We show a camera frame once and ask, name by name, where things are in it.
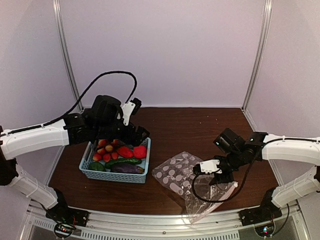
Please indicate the left aluminium frame post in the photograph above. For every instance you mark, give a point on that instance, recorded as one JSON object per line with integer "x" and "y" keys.
{"x": 64, "y": 48}

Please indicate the green avocado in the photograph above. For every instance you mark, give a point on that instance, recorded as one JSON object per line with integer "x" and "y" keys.
{"x": 96, "y": 166}

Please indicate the right aluminium frame post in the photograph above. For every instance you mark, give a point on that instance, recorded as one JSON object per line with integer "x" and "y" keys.
{"x": 263, "y": 36}

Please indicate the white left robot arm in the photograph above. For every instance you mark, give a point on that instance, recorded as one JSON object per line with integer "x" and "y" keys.
{"x": 70, "y": 129}

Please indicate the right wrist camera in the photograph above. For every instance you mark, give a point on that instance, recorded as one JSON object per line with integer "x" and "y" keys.
{"x": 207, "y": 167}

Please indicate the light blue plastic basket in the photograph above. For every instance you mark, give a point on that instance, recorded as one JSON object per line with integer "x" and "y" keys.
{"x": 113, "y": 176}

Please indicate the green cucumber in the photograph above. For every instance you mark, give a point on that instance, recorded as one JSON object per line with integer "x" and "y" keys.
{"x": 132, "y": 161}

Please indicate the purple eggplant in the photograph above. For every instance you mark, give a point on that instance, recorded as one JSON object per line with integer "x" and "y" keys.
{"x": 126, "y": 168}

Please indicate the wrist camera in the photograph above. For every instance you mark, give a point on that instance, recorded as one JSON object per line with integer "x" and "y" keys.
{"x": 130, "y": 108}
{"x": 207, "y": 167}

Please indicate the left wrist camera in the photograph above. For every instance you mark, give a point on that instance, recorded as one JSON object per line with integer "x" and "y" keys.
{"x": 130, "y": 108}

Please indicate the red lychee bunch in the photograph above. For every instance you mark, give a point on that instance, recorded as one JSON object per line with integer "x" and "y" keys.
{"x": 106, "y": 150}

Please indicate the front aluminium rail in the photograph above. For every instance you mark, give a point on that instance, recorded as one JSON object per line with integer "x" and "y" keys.
{"x": 219, "y": 225}

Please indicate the orange red chili pepper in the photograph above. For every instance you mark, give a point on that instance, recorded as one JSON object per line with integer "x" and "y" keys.
{"x": 125, "y": 152}

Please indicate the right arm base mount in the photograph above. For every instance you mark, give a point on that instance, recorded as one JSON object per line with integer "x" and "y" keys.
{"x": 262, "y": 219}

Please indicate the red bell pepper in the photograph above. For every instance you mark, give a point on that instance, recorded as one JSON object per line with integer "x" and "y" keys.
{"x": 140, "y": 152}

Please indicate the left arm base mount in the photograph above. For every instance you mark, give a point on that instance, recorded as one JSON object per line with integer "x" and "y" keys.
{"x": 67, "y": 220}

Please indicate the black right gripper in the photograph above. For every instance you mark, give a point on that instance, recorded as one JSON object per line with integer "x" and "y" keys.
{"x": 218, "y": 179}

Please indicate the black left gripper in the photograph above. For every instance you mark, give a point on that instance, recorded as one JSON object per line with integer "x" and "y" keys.
{"x": 137, "y": 140}

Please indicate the aluminium frame post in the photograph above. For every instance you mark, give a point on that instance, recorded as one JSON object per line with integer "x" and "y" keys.
{"x": 64, "y": 48}
{"x": 263, "y": 36}

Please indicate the clear polka dot zip bag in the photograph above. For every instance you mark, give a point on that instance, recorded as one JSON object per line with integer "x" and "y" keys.
{"x": 176, "y": 174}

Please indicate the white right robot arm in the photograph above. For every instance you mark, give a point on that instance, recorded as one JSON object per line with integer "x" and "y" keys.
{"x": 263, "y": 146}

